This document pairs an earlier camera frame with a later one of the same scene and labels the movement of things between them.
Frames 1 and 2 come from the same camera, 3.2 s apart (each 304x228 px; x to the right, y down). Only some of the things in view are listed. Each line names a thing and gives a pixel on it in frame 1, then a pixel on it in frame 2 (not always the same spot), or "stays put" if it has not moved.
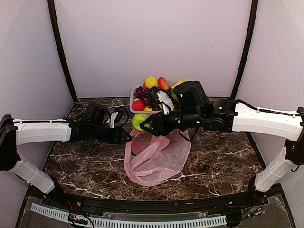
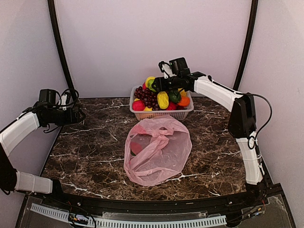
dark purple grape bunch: (143, 94) stays put
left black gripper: (117, 137) to (70, 119)
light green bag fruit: (138, 118) to (149, 83)
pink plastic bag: (150, 160) stays put
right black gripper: (158, 121) to (161, 85)
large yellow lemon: (151, 81) stays put
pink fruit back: (144, 87) stays put
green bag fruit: (133, 154) stays put
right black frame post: (254, 13) stays put
